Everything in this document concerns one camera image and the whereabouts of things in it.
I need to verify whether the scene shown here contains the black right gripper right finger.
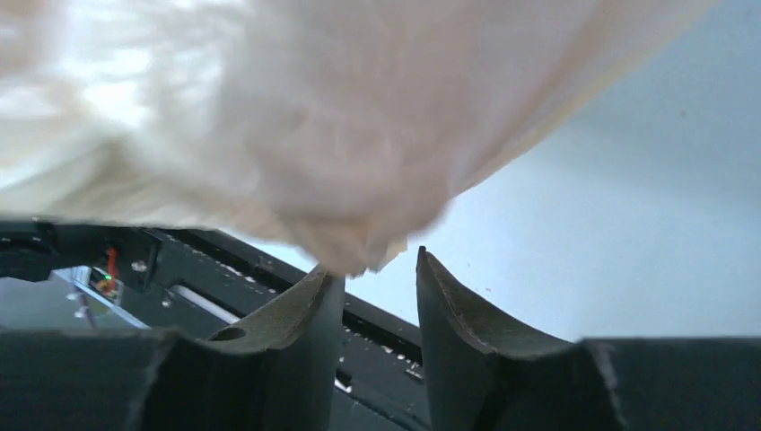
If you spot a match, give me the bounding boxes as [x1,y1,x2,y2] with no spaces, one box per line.
[416,249,760,431]

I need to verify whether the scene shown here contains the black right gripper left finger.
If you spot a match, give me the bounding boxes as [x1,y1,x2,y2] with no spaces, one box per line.
[1,269,345,430]

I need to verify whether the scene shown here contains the translucent cream trash bag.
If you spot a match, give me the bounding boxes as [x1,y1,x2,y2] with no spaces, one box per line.
[1,1,712,276]

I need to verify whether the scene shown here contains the small electronics board with leds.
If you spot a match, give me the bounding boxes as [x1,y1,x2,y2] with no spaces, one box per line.
[87,267,124,303]

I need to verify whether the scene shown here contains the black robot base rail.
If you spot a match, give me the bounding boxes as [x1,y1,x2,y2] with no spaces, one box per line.
[1,222,430,430]

